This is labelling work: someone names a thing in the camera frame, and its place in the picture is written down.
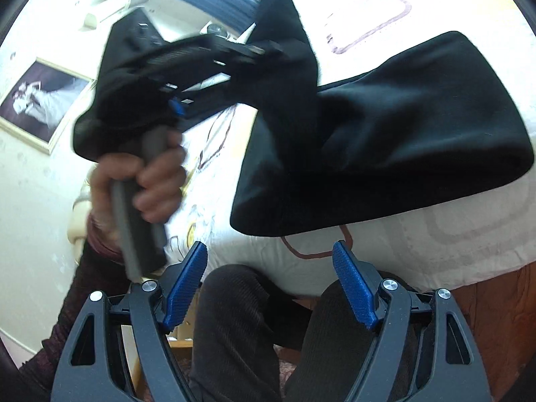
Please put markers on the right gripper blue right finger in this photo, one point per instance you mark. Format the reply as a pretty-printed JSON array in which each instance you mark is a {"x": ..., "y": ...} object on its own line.
[{"x": 359, "y": 281}]

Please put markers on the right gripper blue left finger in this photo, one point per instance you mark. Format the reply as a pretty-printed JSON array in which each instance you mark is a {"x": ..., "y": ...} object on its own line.
[{"x": 179, "y": 284}]

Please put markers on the black pants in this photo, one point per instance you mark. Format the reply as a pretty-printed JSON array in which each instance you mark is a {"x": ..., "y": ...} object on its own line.
[{"x": 430, "y": 125}]

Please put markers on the left forearm dark red sleeve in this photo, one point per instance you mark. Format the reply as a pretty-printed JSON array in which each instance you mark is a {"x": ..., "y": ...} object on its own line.
[{"x": 102, "y": 268}]

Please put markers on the person's left hand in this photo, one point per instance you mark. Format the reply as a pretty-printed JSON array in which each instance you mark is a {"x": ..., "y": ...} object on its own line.
[{"x": 160, "y": 184}]

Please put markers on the framed wedding photo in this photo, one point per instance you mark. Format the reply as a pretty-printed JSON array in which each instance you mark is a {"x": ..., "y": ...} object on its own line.
[{"x": 37, "y": 99}]

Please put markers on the patterned white bed sheet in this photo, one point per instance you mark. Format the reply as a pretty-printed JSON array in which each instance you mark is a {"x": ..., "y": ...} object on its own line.
[{"x": 449, "y": 245}]

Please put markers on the white wall air conditioner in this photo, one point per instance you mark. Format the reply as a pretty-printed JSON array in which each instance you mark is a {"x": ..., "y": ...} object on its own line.
[{"x": 102, "y": 11}]

